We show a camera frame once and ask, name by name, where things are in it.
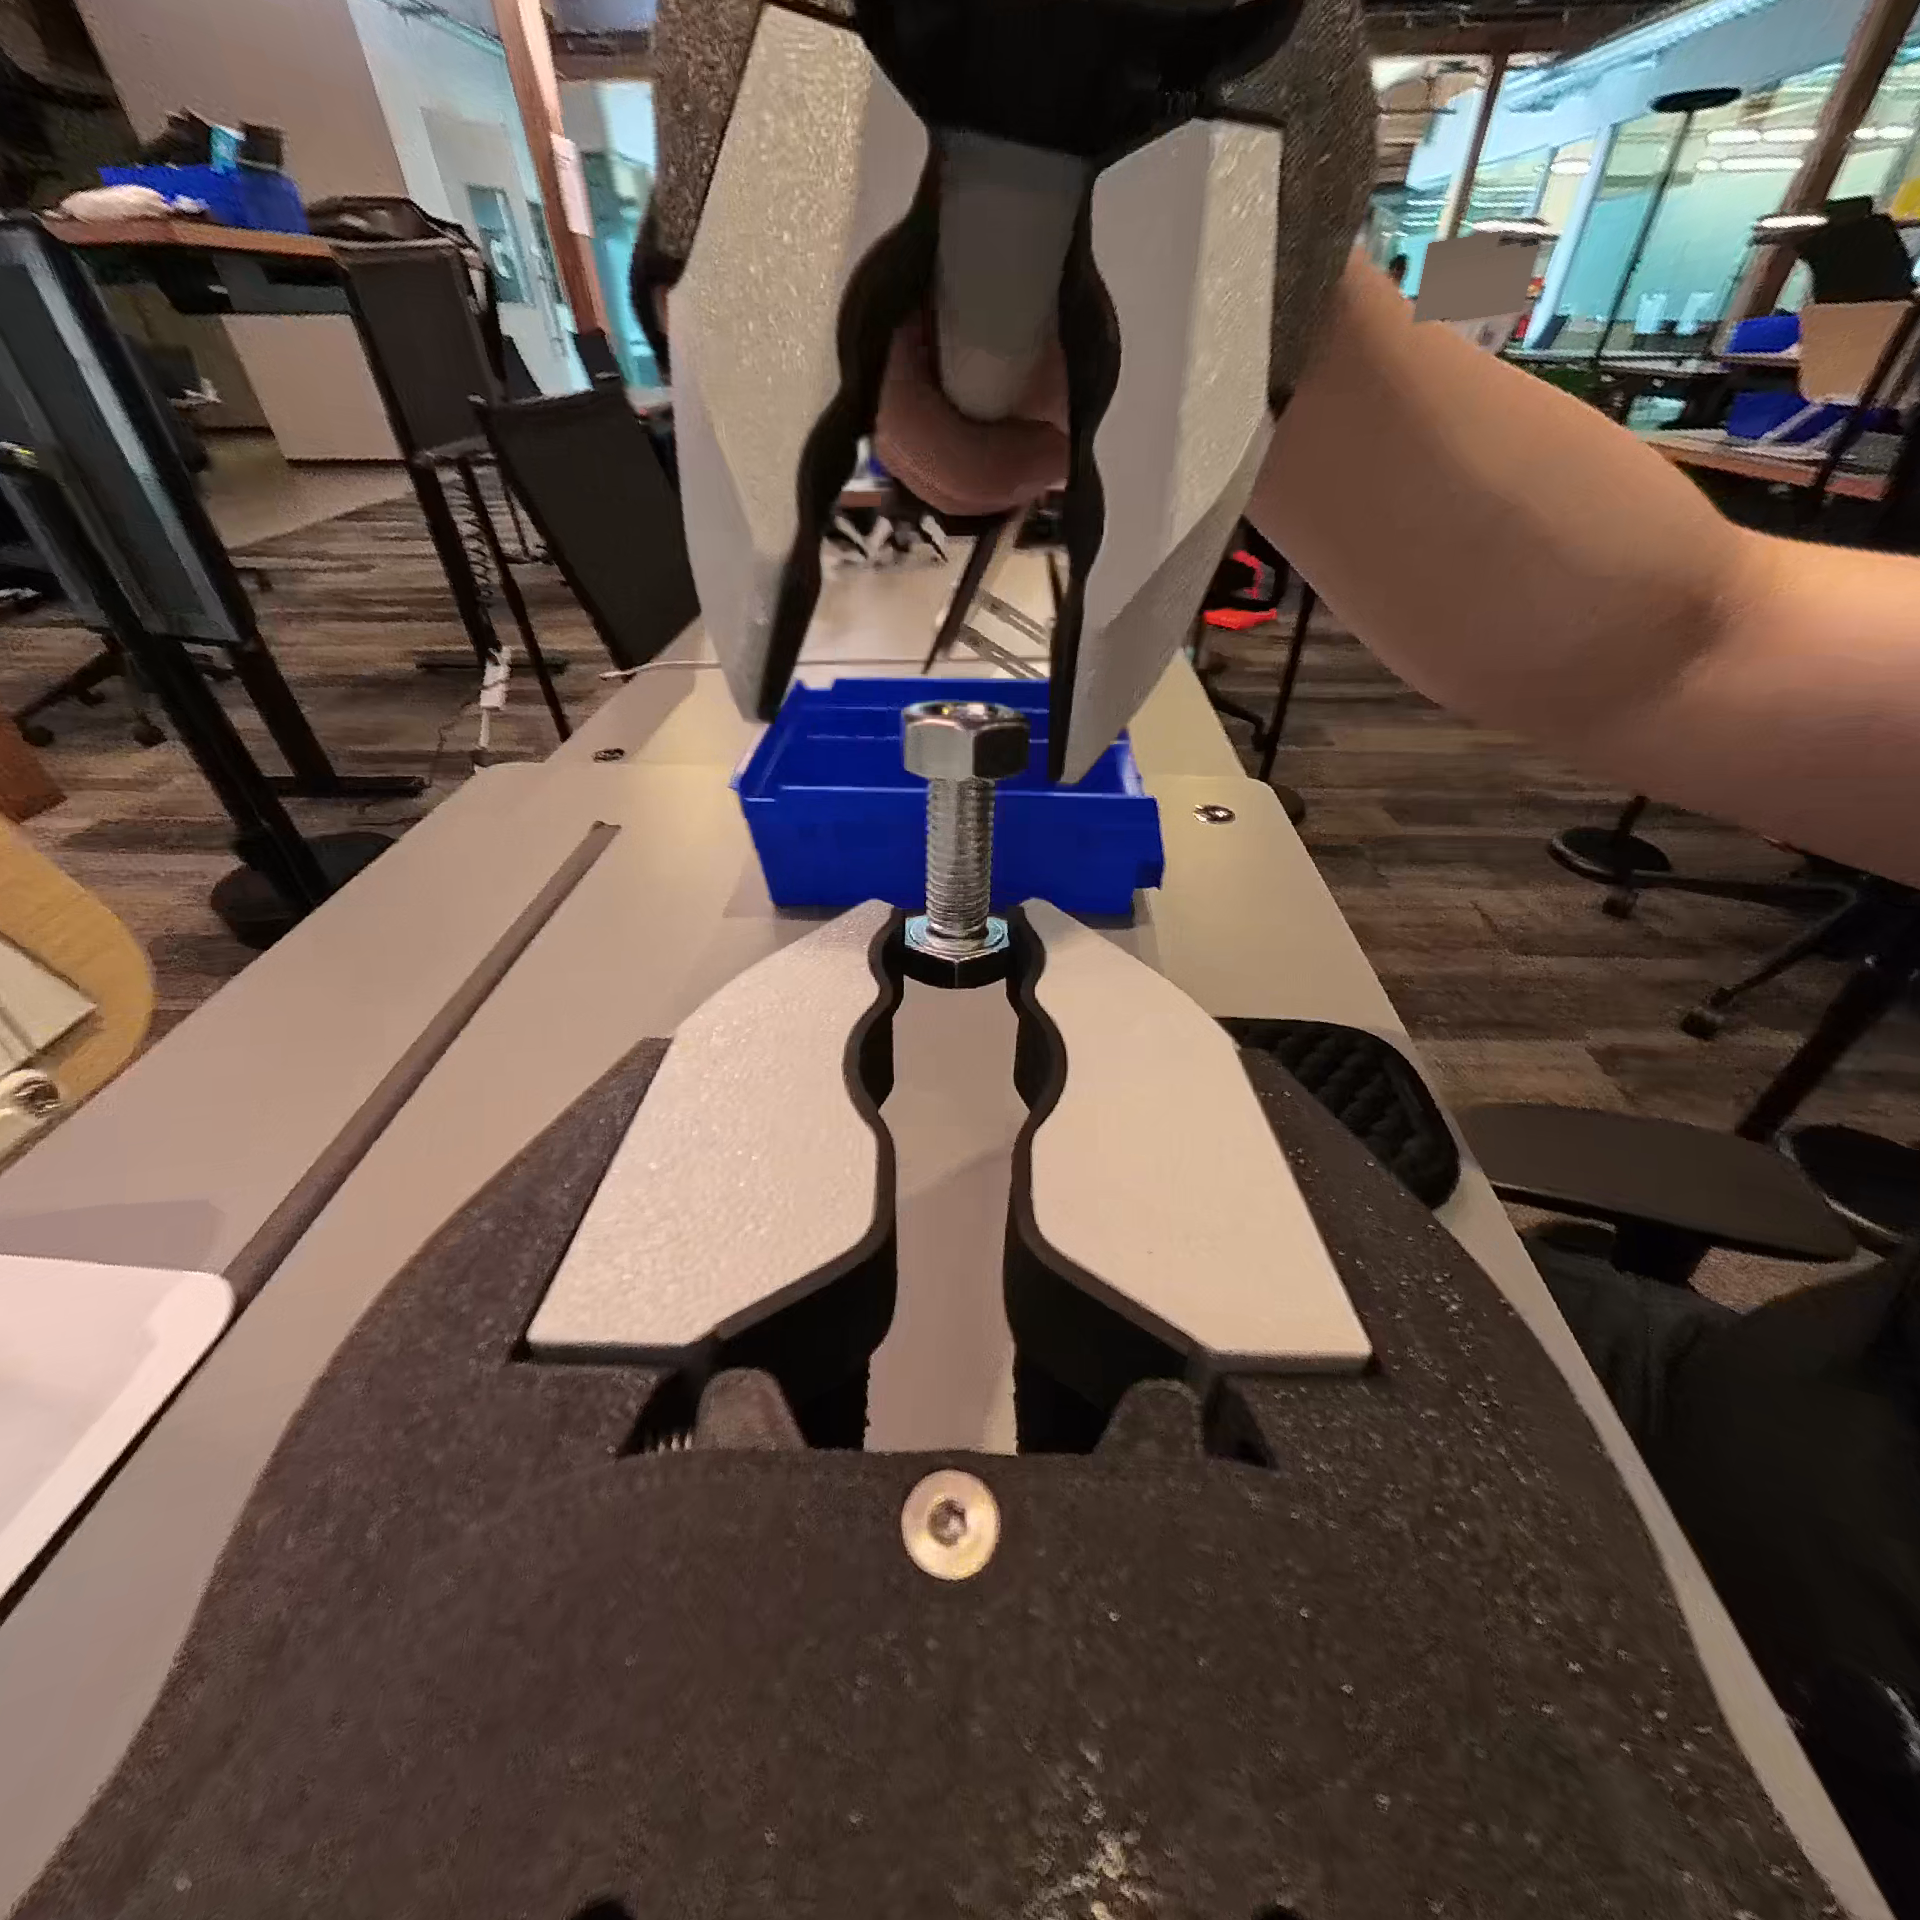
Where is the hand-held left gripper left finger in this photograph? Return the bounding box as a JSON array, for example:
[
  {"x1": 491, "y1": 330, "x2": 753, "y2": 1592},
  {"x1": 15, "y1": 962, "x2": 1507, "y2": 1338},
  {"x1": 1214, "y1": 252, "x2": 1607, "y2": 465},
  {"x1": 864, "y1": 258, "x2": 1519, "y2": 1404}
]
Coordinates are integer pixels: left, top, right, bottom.
[{"x1": 526, "y1": 900, "x2": 904, "y2": 1449}]

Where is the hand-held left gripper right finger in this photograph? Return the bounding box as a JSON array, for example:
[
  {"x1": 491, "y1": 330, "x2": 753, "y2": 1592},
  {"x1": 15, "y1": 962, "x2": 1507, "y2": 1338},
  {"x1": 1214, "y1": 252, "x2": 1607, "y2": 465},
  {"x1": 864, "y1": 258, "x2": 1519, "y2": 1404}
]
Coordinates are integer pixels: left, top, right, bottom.
[{"x1": 1006, "y1": 900, "x2": 1376, "y2": 1452}]

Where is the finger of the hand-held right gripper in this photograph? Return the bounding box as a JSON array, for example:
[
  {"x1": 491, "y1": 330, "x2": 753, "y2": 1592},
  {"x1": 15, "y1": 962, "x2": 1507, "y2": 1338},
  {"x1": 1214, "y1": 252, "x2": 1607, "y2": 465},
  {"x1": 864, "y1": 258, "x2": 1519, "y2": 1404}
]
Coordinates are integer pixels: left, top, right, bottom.
[
  {"x1": 660, "y1": 0, "x2": 944, "y2": 729},
  {"x1": 1041, "y1": 114, "x2": 1288, "y2": 788}
]

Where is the silver hex nut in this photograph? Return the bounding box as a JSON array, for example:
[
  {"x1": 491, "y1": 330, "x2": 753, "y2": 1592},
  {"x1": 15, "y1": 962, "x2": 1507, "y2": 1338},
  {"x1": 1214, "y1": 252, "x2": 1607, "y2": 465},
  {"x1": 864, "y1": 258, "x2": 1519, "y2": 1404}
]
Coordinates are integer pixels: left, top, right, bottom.
[{"x1": 902, "y1": 920, "x2": 1022, "y2": 987}]

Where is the silver hex bolt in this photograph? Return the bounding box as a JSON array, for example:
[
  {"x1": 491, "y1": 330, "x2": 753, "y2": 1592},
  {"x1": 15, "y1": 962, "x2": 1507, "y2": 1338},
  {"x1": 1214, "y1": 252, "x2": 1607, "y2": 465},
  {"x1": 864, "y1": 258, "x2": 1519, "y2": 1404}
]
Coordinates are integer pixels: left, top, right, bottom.
[{"x1": 901, "y1": 697, "x2": 1032, "y2": 940}]

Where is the person's right forearm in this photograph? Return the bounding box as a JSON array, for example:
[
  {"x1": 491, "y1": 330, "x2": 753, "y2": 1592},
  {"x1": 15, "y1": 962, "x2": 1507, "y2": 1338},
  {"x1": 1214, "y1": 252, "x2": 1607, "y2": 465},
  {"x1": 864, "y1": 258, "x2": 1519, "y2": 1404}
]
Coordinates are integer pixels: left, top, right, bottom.
[{"x1": 1241, "y1": 244, "x2": 1920, "y2": 890}]

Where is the person's right hand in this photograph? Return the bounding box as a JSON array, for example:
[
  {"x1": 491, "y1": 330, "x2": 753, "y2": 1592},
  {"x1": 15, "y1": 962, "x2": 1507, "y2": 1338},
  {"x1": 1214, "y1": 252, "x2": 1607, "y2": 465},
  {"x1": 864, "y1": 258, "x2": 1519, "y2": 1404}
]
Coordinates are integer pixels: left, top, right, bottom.
[{"x1": 871, "y1": 320, "x2": 1076, "y2": 519}]

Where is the black foam pad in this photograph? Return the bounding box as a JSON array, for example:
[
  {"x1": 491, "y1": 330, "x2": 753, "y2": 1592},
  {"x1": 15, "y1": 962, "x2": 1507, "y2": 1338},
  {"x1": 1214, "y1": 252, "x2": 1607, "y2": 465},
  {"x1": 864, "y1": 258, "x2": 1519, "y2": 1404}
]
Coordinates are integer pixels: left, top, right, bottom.
[{"x1": 1219, "y1": 1015, "x2": 1465, "y2": 1212}]

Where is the red object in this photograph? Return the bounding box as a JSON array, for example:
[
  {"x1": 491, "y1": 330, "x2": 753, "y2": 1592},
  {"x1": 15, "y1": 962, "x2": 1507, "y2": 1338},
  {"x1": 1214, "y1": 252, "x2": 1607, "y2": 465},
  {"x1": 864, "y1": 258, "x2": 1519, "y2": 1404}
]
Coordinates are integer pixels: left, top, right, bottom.
[{"x1": 1200, "y1": 550, "x2": 1288, "y2": 634}]

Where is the black chair armrest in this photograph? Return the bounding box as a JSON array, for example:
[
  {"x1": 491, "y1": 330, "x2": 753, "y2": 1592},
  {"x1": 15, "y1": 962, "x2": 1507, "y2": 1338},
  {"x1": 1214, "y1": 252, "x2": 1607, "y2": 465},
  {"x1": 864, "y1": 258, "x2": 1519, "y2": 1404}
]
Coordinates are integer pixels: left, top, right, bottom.
[{"x1": 1457, "y1": 1103, "x2": 1865, "y2": 1265}]

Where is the black round stand base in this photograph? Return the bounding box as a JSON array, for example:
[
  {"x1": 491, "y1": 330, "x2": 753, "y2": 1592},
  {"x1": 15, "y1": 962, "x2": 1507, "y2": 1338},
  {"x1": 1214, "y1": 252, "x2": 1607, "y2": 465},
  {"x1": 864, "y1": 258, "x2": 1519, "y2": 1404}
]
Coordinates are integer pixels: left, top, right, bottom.
[{"x1": 1545, "y1": 819, "x2": 1677, "y2": 890}]

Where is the black floor lamp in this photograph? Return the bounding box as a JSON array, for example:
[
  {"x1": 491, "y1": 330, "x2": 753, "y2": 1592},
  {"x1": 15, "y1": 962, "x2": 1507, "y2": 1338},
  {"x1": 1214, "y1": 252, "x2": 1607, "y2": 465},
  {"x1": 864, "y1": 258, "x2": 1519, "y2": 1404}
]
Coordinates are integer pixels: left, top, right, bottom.
[{"x1": 1590, "y1": 84, "x2": 1749, "y2": 368}]

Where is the cardboard box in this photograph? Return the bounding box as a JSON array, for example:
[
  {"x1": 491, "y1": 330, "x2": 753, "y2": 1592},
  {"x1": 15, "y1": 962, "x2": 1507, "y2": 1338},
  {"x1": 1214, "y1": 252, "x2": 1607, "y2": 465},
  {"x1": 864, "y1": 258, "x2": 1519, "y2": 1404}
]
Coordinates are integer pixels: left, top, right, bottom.
[{"x1": 1793, "y1": 298, "x2": 1920, "y2": 410}]

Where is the dark monitor on stand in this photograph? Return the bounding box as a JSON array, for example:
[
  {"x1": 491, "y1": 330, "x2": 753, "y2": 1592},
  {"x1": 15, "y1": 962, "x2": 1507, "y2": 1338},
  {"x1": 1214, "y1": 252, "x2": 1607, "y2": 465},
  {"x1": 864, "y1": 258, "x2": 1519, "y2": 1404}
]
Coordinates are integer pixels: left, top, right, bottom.
[{"x1": 0, "y1": 215, "x2": 400, "y2": 952}]

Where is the white page holder bar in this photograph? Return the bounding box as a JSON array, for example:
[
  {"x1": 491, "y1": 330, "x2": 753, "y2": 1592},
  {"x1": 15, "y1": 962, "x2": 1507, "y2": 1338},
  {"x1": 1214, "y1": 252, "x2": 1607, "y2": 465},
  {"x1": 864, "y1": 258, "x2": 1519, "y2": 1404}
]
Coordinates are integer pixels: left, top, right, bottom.
[{"x1": 0, "y1": 937, "x2": 105, "y2": 1128}]

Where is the wooden post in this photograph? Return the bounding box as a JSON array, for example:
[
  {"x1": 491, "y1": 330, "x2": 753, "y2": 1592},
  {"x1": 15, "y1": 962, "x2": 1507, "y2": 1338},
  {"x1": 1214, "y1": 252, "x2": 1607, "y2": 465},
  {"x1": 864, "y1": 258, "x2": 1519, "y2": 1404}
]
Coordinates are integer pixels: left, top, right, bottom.
[
  {"x1": 491, "y1": 0, "x2": 614, "y2": 351},
  {"x1": 1441, "y1": 48, "x2": 1513, "y2": 244},
  {"x1": 1725, "y1": 0, "x2": 1920, "y2": 324}
]

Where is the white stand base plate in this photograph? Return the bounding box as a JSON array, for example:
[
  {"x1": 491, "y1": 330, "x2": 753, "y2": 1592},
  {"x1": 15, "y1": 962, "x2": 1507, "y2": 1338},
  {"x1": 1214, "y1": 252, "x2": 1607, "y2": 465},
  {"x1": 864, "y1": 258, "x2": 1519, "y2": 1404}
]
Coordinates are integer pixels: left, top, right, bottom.
[{"x1": 0, "y1": 1252, "x2": 240, "y2": 1606}]

